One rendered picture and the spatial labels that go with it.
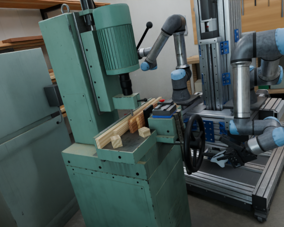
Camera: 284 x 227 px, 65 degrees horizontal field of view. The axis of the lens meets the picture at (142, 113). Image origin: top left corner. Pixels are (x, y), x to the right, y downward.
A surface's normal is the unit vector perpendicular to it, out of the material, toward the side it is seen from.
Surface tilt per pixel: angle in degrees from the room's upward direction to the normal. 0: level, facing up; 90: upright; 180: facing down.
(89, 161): 90
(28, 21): 90
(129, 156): 90
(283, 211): 0
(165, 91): 90
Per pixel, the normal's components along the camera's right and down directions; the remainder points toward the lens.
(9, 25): 0.89, -0.01
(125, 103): -0.48, 0.36
